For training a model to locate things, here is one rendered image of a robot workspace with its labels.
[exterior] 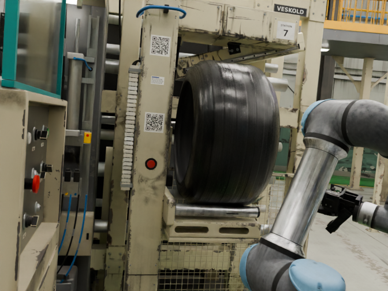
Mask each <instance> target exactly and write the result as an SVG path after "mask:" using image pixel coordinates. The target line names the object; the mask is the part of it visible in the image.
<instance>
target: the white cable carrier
mask: <svg viewBox="0 0 388 291"><path fill-rule="evenodd" d="M129 68H134V69H138V68H139V66H136V65H131V66H130V67H129ZM138 73H140V72H131V71H129V80H128V82H129V83H128V86H129V87H128V96H127V98H128V100H127V103H128V104H127V105H126V106H127V107H128V108H126V110H127V112H126V115H127V116H126V119H127V120H126V121H125V123H126V124H125V127H126V128H125V137H124V139H125V141H124V150H123V152H124V153H123V161H122V164H123V165H122V177H121V184H132V182H130V177H131V175H130V174H131V165H132V162H131V161H132V152H133V151H132V149H133V146H132V145H133V136H134V134H133V132H134V130H136V127H135V126H134V125H133V124H135V122H134V120H135V117H134V115H135V114H136V113H135V112H133V111H136V109H135V108H133V107H136V104H134V103H136V100H135V99H136V98H137V96H136V95H137V92H136V91H137V82H138V79H137V78H138ZM121 190H128V191H129V190H130V188H128V187H121Z"/></svg>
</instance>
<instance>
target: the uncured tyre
mask: <svg viewBox="0 0 388 291"><path fill-rule="evenodd" d="M279 133H280V118H279V106H278V100H277V96H276V93H275V90H274V87H273V85H272V84H271V82H270V81H269V79H268V78H267V76H266V75H265V74H264V73H263V71H262V70H261V69H259V68H257V67H255V66H252V65H248V64H240V63H234V62H225V61H215V60H210V59H209V60H205V61H200V62H198V63H197V64H196V65H195V66H193V67H192V68H190V69H189V70H188V71H187V73H186V75H185V78H184V81H183V84H182V87H181V92H180V97H179V101H178V107H177V114H176V123H175V130H174V174H175V179H176V186H177V189H178V192H179V194H180V195H181V196H182V197H183V198H184V199H185V200H186V201H187V202H188V203H189V204H213V205H229V206H247V205H249V204H251V203H252V202H253V201H254V200H255V199H256V198H257V197H258V196H259V195H260V194H261V193H262V192H263V191H264V190H265V188H266V186H267V185H268V183H269V181H270V178H271V176H272V173H273V170H274V166H275V163H276V159H277V153H278V146H279Z"/></svg>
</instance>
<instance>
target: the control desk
mask: <svg viewBox="0 0 388 291"><path fill-rule="evenodd" d="M67 104H68V102H67V101H65V100H63V99H58V98H53V97H50V96H47V95H43V94H38V93H35V92H31V91H27V90H23V89H17V88H7V87H1V88H0V291H56V280H57V261H58V241H59V223H58V221H60V215H61V196H62V178H63V168H64V150H65V132H66V113H67Z"/></svg>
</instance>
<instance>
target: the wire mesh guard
mask: <svg viewBox="0 0 388 291"><path fill-rule="evenodd" d="M169 171H174V167H170V169H169ZM272 176H273V177H284V183H285V177H294V174H287V173H272ZM173 180H174V172H173ZM289 183H290V178H289ZM268 185H272V184H268ZM172 186H176V185H172ZM284 186H290V185H284V184H283V189H284ZM273 188H274V183H273ZM172 189H173V187H172ZM278 189H279V183H278ZM265 191H267V193H268V191H276V190H268V187H267V190H265ZM277 191H279V190H277ZM282 191H283V192H284V190H282ZM266 196H267V195H266ZM283 197H285V196H283V195H282V200H283ZM272 199H273V194H272ZM277 200H278V195H277ZM259 202H261V203H262V202H266V205H267V202H271V205H272V200H271V201H267V199H266V201H262V200H261V201H259ZM276 202H278V201H276ZM281 202H283V201H281ZM257 207H260V210H261V207H263V206H261V204H260V206H257ZM265 208H266V206H265ZM271 208H272V206H271ZM271 213H275V219H276V213H278V212H277V206H276V212H270V217H269V219H270V218H271ZM265 216H266V211H265ZM259 221H260V216H259ZM263 224H265V217H264V223H263ZM267 224H269V229H270V224H273V223H267ZM269 229H268V232H269ZM162 233H164V232H162ZM262 235H264V228H263V234H262ZM308 237H309V233H308V235H307V238H306V241H305V243H304V245H303V251H304V254H305V257H306V258H307V248H308ZM162 241H163V235H162ZM161 244H163V243H161ZM174 244H175V243H174ZM174 244H173V249H168V243H167V249H161V255H160V256H178V257H179V256H184V257H185V256H195V261H190V257H189V261H173V258H172V261H167V257H166V261H161V260H160V262H166V264H167V262H172V264H173V262H189V263H190V262H200V268H201V262H206V265H207V262H217V266H218V262H228V266H229V262H233V268H234V262H239V264H240V259H239V261H229V260H228V261H218V260H217V261H207V259H206V261H196V256H201V260H202V256H211V255H202V254H201V255H191V250H195V251H207V252H208V251H212V257H213V251H218V253H219V251H223V257H224V251H229V253H230V251H234V257H235V251H240V252H241V251H245V250H246V249H245V250H241V246H242V245H240V250H236V244H235V250H230V248H229V250H225V245H229V244H203V243H202V244H197V243H196V244H191V243H190V244H189V245H196V249H180V243H179V249H174ZM185 244H186V243H185ZM197 245H202V247H203V245H213V250H208V246H207V250H197ZM214 245H224V250H219V247H218V250H214ZM251 245H252V244H251ZM229 246H231V245H229ZM246 248H247V244H246ZM162 250H190V255H185V251H184V255H179V251H178V255H162ZM217 257H219V256H217ZM228 257H229V256H228ZM239 257H240V255H239ZM217 266H216V268H217ZM228 266H227V272H216V279H217V273H227V274H228V273H239V272H228ZM165 268H167V267H165ZM189 268H190V266H189ZM205 268H206V266H205ZM211 269H212V263H211ZM222 269H223V264H222ZM160 270H161V263H160ZM183 270H184V264H183ZM238 270H239V265H238ZM171 271H172V265H171ZM177 271H178V265H177ZM170 273H171V274H172V272H170ZM176 273H178V272H176ZM199 273H201V272H199ZM210 273H212V272H210ZM194 275H195V266H194ZM188 276H189V271H188ZM159 277H160V271H159ZM171 278H172V277H171ZM171 278H166V271H165V278H158V279H170V283H158V289H157V290H158V291H159V290H164V291H165V290H181V291H182V290H192V291H193V290H198V291H199V290H205V288H204V289H199V287H198V289H188V284H204V285H205V284H215V285H216V284H226V285H227V284H231V285H232V284H233V283H232V282H231V283H227V278H228V277H227V278H226V283H216V279H215V283H205V278H206V271H205V278H204V283H177V277H176V283H171ZM182 279H183V271H182ZM187 279H188V277H187ZM199 280H200V274H199ZM232 280H233V275H232ZM210 281H211V276H210ZM193 282H194V276H193ZM221 282H222V276H221ZM237 282H238V277H237ZM159 284H170V285H171V284H176V285H177V284H187V289H182V285H181V289H165V285H164V289H159ZM236 284H238V283H236ZM237 289H238V288H237ZM237 289H236V291H237ZM215 290H216V288H215ZM226 290H227V288H226ZM242 290H243V283H242ZM209 291H210V288H209ZM220 291H221V288H220ZM231 291H232V287H231ZM247 291H248V289H247Z"/></svg>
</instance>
